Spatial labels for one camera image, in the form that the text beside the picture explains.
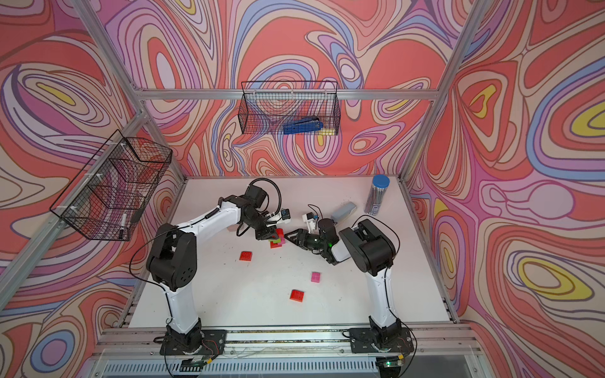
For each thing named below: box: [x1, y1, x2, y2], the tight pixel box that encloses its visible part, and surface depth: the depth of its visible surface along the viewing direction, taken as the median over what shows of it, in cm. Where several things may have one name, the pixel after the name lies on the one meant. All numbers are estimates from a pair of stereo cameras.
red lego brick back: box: [239, 251, 253, 262], surface depth 94 cm
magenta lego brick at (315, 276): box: [311, 271, 321, 283], surface depth 88 cm
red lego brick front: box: [289, 289, 305, 303], surface depth 84 cm
